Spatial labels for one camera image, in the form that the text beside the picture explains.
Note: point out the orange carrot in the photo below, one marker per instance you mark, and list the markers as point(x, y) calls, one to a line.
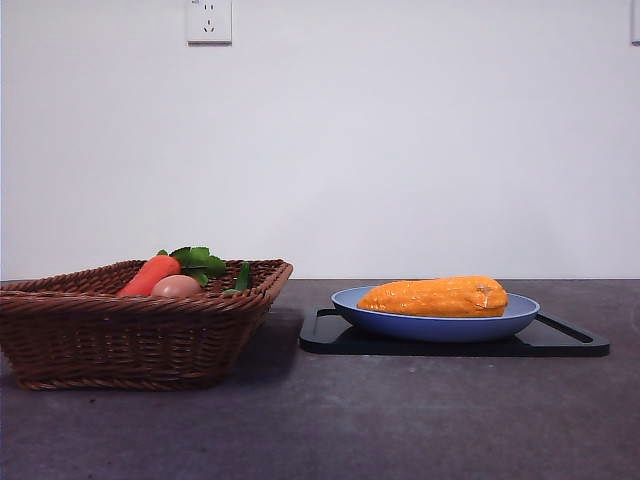
point(150, 274)

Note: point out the brown egg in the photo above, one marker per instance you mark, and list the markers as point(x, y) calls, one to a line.
point(176, 287)

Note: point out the white wall socket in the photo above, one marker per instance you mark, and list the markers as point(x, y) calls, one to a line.
point(209, 22)

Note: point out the yellow corn cob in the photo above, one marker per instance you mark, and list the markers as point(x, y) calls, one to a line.
point(430, 299)

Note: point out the green leafy vegetable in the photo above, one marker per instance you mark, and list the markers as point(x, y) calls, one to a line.
point(200, 260)

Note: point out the brown wicker basket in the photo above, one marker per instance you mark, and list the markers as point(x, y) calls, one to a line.
point(125, 340)

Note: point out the green pepper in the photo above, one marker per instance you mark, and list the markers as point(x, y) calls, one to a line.
point(242, 279)

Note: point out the blue round plate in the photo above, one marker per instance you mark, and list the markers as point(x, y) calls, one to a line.
point(440, 327)

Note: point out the black flat board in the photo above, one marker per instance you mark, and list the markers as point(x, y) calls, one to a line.
point(450, 349)

